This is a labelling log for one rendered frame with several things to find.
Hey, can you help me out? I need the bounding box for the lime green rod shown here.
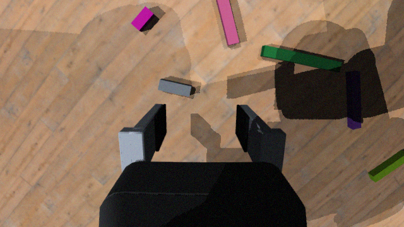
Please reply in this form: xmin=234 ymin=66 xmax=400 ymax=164
xmin=368 ymin=150 xmax=404 ymax=182

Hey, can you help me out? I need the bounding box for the grey rectangular block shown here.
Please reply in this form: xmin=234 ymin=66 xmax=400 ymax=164
xmin=158 ymin=79 xmax=192 ymax=97

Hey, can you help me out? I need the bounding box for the purple rod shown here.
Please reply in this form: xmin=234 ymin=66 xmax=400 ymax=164
xmin=345 ymin=71 xmax=361 ymax=130

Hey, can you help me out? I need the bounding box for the dark green rod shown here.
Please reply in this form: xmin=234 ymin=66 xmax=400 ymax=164
xmin=260 ymin=45 xmax=342 ymax=73

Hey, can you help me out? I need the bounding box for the magenta rectangular block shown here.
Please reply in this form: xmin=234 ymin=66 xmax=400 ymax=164
xmin=131 ymin=7 xmax=155 ymax=32

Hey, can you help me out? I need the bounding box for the pink rod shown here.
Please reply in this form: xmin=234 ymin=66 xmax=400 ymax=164
xmin=216 ymin=0 xmax=239 ymax=46

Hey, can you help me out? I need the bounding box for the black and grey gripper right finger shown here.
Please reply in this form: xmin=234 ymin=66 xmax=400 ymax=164
xmin=235 ymin=105 xmax=286 ymax=172

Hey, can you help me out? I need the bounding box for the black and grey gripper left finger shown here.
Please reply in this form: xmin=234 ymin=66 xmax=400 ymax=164
xmin=118 ymin=104 xmax=167 ymax=172

